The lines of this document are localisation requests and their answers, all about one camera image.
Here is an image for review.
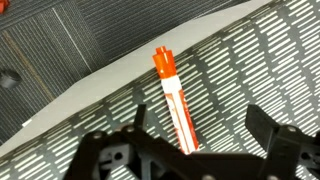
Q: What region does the red and white marker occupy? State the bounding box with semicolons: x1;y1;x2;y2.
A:
152;45;200;155

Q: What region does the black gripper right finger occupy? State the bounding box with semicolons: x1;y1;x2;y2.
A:
244;104;283;152

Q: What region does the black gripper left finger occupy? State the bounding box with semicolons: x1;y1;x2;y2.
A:
134;103;148;132

